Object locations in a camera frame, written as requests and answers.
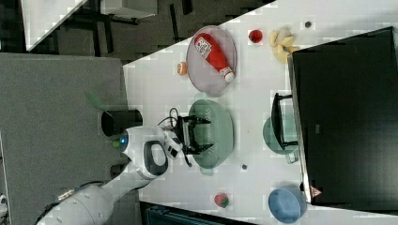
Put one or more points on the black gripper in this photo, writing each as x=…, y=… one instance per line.
x=184, y=131

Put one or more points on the green oval strainer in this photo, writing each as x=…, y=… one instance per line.
x=219, y=133

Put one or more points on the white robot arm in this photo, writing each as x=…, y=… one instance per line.
x=148, y=149

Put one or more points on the purple round plate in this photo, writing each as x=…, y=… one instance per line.
x=203, y=76

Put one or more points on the strawberry toy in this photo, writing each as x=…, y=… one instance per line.
x=221, y=200

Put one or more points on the green cylinder toy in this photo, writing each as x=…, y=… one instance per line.
x=116, y=144

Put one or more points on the large black cup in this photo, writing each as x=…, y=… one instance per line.
x=114, y=123

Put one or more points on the small black cup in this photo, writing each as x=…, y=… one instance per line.
x=117, y=169

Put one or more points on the red ketchup bottle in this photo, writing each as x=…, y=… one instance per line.
x=210, y=50

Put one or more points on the green mug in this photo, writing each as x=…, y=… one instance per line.
x=291, y=151

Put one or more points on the green slotted spatula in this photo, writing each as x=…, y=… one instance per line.
x=95, y=101

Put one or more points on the red tomato toy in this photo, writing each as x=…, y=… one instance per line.
x=255, y=36

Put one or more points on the blue bowl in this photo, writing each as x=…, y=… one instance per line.
x=287, y=204

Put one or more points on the peeled banana toy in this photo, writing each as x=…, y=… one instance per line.
x=282, y=44

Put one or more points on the black toaster oven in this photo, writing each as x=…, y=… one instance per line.
x=344, y=96

